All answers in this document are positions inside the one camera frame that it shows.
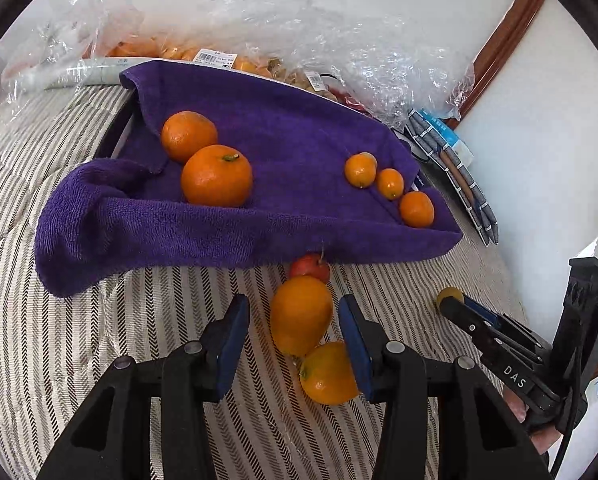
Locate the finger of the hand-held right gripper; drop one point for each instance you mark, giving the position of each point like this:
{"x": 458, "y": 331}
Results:
{"x": 459, "y": 316}
{"x": 484, "y": 314}

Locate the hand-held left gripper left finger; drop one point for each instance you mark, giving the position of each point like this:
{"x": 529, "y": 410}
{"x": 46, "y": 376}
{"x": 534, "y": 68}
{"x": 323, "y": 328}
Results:
{"x": 231, "y": 350}

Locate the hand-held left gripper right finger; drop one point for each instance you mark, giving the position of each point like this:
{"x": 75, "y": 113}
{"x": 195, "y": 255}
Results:
{"x": 356, "y": 350}

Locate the small yellow-green fruit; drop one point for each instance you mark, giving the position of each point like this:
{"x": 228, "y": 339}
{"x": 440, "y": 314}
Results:
{"x": 449, "y": 294}

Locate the oval orange citrus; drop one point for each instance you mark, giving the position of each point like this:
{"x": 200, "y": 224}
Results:
{"x": 329, "y": 372}
{"x": 300, "y": 315}

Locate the small red fruit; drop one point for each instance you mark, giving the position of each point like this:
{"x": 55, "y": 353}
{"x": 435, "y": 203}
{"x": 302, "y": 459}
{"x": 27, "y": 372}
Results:
{"x": 310, "y": 267}

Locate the small orange mandarin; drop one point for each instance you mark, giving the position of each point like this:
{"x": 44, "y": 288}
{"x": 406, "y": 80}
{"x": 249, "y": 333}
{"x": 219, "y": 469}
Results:
{"x": 416, "y": 208}
{"x": 360, "y": 170}
{"x": 390, "y": 183}

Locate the large orange mandarin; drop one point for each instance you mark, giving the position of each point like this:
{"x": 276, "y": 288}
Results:
{"x": 217, "y": 176}
{"x": 189, "y": 135}

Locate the purple towel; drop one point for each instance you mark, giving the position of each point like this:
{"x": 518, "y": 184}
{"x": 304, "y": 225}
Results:
{"x": 289, "y": 125}

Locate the bagged brown fruits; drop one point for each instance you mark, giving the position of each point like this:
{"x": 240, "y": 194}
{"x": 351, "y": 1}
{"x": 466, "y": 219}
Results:
{"x": 309, "y": 80}

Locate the person's right hand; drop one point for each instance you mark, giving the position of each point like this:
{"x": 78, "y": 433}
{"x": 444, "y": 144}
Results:
{"x": 519, "y": 407}

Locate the blue plaid cloth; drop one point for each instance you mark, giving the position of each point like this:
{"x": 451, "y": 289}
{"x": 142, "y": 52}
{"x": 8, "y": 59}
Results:
{"x": 459, "y": 185}

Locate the striped bed sheet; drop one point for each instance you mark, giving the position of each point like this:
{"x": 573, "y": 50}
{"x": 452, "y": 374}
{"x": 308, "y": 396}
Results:
{"x": 54, "y": 340}

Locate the blue tissue pack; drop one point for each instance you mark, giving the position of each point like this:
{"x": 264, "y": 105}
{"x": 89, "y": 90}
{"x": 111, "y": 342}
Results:
{"x": 446, "y": 130}

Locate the large crumpled clear plastic bag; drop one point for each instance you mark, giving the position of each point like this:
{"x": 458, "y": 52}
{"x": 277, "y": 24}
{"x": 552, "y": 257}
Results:
{"x": 369, "y": 40}

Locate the bagged oranges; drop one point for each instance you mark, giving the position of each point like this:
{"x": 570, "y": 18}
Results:
{"x": 139, "y": 50}

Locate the white roll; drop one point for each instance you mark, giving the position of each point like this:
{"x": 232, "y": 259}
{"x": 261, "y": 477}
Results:
{"x": 69, "y": 74}

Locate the wooden door frame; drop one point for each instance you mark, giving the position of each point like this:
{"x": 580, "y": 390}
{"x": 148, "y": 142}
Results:
{"x": 509, "y": 25}

